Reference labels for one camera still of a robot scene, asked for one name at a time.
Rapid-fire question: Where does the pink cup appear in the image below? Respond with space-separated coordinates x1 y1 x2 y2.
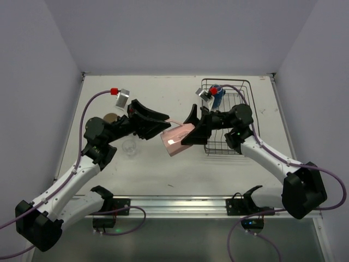
160 119 195 157

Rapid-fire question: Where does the dark wire dish rack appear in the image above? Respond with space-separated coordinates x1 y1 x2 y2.
201 78 262 157

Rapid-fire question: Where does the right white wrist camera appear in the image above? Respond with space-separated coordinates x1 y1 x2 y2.
195 88 214 110

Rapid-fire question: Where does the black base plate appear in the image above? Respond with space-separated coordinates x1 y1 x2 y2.
225 185 275 216
91 186 131 212

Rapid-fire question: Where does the clear glass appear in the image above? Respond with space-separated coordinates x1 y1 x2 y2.
122 139 137 156

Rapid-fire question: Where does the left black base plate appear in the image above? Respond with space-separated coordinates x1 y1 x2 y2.
91 186 131 212

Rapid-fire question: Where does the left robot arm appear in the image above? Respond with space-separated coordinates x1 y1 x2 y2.
15 99 171 252

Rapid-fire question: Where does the aluminium mounting rail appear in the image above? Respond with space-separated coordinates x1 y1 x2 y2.
73 195 322 219

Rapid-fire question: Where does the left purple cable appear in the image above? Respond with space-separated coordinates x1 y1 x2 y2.
0 87 148 260

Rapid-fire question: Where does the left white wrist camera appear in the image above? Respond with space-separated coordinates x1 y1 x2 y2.
115 89 130 111

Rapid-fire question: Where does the beige cup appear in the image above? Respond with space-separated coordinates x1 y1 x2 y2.
103 113 118 123

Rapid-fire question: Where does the blue mug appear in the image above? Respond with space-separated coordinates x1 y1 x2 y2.
209 85 226 109

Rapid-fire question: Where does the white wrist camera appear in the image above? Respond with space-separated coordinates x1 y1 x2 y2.
195 88 214 110
115 89 130 111

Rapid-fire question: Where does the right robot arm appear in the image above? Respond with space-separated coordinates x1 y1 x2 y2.
182 104 327 219

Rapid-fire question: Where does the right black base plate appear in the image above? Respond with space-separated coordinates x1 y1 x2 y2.
225 185 275 216

